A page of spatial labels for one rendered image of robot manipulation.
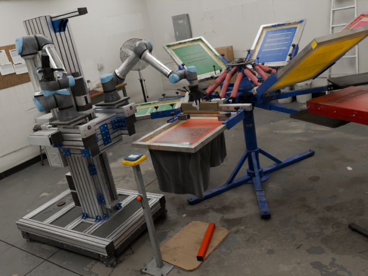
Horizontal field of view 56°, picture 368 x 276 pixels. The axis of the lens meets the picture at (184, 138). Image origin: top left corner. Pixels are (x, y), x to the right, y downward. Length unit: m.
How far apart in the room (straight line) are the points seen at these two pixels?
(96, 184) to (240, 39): 4.87
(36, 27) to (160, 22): 5.47
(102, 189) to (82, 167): 0.26
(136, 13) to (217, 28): 1.87
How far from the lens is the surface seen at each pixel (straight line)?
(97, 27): 7.29
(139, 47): 2.87
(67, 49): 3.05
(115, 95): 3.08
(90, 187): 3.23
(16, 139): 6.15
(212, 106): 2.86
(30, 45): 2.69
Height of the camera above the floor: 1.81
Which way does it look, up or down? 19 degrees down
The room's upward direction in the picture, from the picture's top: 11 degrees counter-clockwise
